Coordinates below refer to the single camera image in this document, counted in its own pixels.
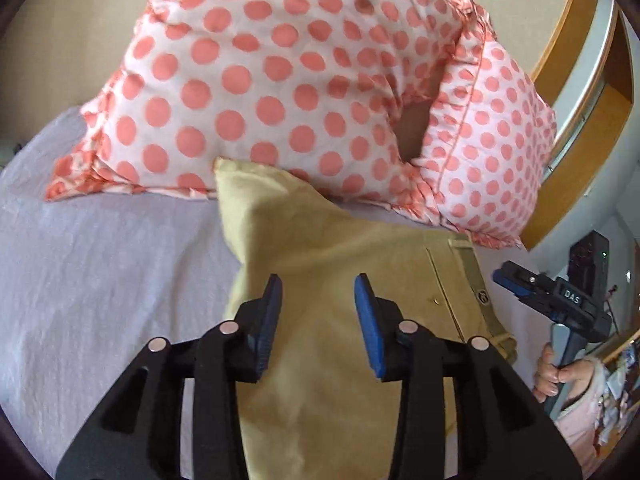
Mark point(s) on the person's right forearm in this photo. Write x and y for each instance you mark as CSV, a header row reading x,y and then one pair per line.
x,y
582,420

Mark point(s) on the large pink polka dot pillow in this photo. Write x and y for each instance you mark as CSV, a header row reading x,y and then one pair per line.
x,y
260,80

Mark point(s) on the person's right hand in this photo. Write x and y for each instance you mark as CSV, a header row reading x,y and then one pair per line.
x,y
550,372

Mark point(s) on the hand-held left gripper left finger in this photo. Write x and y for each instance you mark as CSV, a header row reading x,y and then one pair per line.
x,y
268,317

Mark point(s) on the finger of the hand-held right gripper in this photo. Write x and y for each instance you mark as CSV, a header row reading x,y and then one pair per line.
x,y
515,282

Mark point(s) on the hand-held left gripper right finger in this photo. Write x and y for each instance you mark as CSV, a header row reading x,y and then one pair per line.
x,y
369,322

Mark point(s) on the wooden headboard frame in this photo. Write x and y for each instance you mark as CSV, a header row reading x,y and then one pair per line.
x,y
580,110

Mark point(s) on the small pink polka dot pillow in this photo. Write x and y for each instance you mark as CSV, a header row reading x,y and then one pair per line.
x,y
487,155

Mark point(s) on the khaki pants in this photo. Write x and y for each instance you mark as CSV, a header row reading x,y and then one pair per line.
x,y
345,290

